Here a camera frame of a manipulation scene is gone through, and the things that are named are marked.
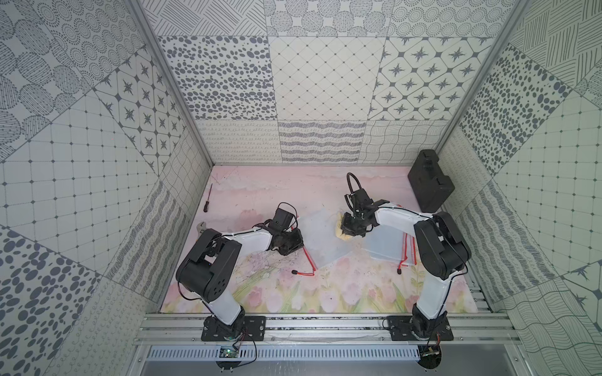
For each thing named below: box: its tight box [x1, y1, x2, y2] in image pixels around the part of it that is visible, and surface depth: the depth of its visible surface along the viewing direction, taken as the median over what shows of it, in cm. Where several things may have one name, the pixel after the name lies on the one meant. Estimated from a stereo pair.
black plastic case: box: [407, 149, 456, 214], surface depth 98 cm
